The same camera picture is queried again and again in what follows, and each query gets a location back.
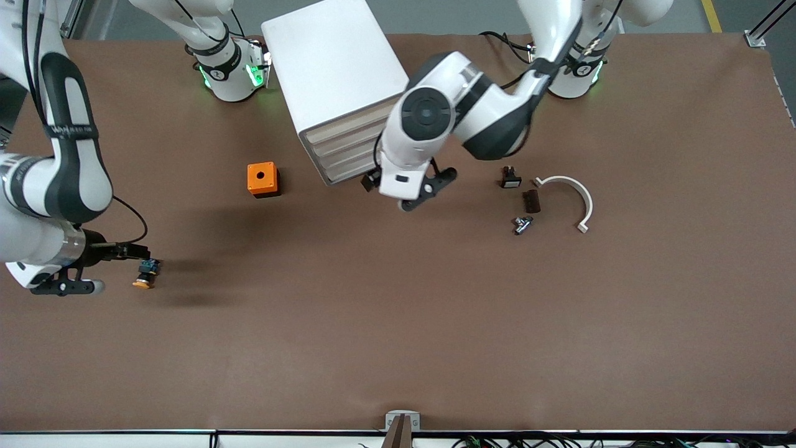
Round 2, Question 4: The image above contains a yellow mushroom push button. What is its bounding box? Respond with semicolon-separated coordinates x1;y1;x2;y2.
132;258;162;290

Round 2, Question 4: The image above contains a white plastic divider tray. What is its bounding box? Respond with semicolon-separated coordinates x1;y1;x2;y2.
323;159;379;185

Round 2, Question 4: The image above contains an orange box with hole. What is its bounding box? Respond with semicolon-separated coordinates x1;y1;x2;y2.
247;162;281;199

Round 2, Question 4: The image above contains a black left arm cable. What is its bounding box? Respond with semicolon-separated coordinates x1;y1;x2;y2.
372;0;624;181

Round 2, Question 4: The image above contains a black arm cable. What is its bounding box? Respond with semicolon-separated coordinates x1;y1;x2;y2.
372;0;624;181
19;0;150;246

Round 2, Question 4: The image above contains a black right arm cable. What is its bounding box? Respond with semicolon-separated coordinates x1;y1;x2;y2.
19;0;150;246

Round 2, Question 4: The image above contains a white table edge rail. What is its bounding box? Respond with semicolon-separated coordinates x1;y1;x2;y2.
0;429;796;448

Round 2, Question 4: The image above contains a black base cable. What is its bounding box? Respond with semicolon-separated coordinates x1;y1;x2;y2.
479;30;537;66

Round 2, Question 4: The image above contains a white half-ring pipe clamp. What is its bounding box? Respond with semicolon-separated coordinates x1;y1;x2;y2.
533;175;594;234

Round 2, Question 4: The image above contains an aluminium frame profile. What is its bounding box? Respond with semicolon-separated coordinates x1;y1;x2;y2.
59;0;86;38

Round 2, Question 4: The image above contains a metal bracket with brown post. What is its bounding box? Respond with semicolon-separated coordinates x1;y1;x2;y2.
384;409;422;448

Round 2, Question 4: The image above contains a black cable bundle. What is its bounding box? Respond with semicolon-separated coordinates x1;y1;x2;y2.
451;432;796;448

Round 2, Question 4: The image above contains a black frame strut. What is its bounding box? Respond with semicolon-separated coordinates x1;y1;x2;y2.
749;0;796;38

